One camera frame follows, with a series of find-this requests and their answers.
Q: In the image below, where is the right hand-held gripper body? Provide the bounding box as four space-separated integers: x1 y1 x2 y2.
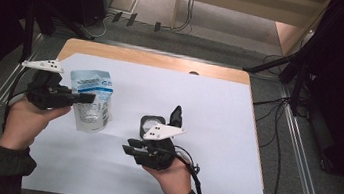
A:
131 121 187 175

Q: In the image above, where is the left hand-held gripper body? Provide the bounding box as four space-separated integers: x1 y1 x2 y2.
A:
15 54 80 115

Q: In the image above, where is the white and blue refill pouch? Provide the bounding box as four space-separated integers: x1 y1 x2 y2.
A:
63 66 119 137

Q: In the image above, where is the person's right hand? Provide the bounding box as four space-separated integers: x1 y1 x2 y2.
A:
138 153 197 194

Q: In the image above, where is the person's left hand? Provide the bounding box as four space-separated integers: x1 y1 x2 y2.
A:
0 94 73 158

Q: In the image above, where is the white paper sheet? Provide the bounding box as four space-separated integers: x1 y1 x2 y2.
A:
20 47 286 194

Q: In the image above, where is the black metal stand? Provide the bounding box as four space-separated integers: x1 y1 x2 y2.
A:
17 0 99 73
237 35 323 119

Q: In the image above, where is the light wooden shelf unit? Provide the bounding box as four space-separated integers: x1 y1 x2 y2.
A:
168 0 332 60

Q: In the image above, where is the right hand-held gripper black cable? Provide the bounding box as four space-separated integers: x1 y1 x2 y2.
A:
160 143 210 194

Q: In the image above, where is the white floor cable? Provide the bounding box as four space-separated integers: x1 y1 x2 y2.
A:
79 10 115 42

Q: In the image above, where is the black floor cable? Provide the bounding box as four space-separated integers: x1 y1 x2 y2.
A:
241 52 301 194

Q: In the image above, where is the black hanging cable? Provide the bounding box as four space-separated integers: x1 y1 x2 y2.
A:
172 0 199 34

